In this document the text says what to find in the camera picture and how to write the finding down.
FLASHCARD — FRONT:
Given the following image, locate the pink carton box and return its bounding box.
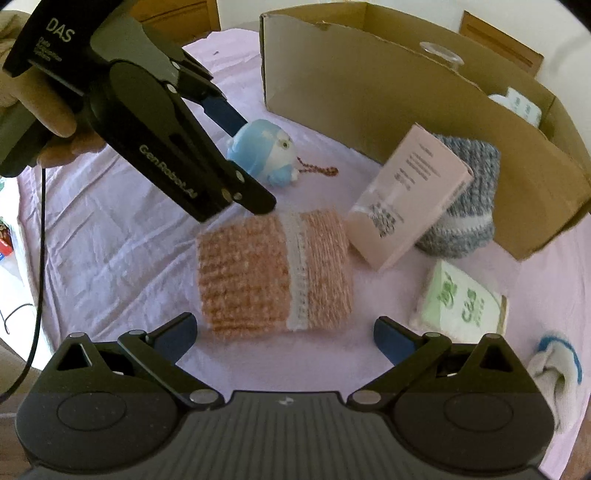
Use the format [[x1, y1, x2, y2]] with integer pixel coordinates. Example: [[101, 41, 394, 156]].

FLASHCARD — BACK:
[[347, 122, 475, 272]]

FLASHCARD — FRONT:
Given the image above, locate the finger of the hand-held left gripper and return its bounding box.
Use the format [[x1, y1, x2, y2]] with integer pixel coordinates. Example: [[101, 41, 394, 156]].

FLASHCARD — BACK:
[[117, 99, 277, 223], [168, 47, 251, 138]]

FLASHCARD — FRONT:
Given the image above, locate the brown cardboard box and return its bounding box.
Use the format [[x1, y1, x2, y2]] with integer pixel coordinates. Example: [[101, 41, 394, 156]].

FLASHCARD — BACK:
[[259, 1, 591, 262]]

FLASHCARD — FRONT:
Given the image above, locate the green tissue packet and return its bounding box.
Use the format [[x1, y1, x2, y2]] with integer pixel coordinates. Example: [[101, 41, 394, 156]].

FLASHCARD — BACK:
[[409, 258, 509, 345]]

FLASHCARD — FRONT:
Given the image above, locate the small white sock roll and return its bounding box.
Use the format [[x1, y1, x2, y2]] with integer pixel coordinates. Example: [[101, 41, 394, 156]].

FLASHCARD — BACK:
[[526, 335, 582, 433]]

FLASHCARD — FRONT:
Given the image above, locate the person's left hand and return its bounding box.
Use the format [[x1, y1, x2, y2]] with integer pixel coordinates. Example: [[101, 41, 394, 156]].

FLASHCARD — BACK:
[[0, 9, 109, 168]]

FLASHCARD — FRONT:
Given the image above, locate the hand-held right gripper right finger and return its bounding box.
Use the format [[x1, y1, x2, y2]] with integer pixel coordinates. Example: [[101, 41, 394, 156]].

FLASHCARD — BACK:
[[346, 316, 528, 409]]

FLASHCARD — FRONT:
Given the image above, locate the pink knitted sleeve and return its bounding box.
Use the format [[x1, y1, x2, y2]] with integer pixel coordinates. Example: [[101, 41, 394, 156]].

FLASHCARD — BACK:
[[196, 209, 355, 334]]

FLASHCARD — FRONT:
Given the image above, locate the blue plush toy keychain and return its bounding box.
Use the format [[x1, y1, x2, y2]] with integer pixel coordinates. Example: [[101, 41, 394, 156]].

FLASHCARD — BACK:
[[226, 119, 341, 186]]

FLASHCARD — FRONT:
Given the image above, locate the black cable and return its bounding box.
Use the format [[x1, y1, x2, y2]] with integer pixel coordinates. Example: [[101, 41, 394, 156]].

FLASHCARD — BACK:
[[0, 166, 47, 398]]

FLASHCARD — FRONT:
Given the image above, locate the grey knitted sleeve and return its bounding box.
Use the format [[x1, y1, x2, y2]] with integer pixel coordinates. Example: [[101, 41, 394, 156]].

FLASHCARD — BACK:
[[413, 134, 502, 258]]

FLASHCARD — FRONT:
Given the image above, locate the colourful snack packet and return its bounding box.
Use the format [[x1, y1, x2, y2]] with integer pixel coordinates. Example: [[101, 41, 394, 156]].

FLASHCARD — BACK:
[[0, 217, 14, 262]]

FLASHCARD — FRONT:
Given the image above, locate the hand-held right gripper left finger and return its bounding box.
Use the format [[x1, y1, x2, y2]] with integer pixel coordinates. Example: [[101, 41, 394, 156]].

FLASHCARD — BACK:
[[44, 312, 225, 409]]

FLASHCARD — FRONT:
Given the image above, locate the pink tablecloth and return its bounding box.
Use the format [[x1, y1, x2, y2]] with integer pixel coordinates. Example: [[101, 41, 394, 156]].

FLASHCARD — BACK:
[[16, 30, 591, 480]]

